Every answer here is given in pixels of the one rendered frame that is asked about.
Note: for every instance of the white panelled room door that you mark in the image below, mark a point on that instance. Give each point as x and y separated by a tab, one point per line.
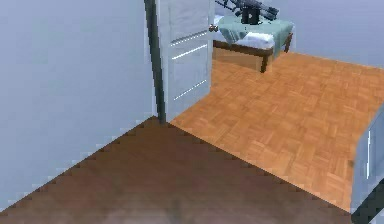
188	60

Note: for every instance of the brass round door knob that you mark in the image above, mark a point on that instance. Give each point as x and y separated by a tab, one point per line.
213	28

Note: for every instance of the wooden bed with white mattress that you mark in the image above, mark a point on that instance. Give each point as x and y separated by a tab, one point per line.
256	45

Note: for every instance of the pale green blanket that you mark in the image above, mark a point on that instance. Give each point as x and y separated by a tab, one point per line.
263	28

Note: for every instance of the black telescope on stand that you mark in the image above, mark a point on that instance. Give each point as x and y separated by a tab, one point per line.
250	10

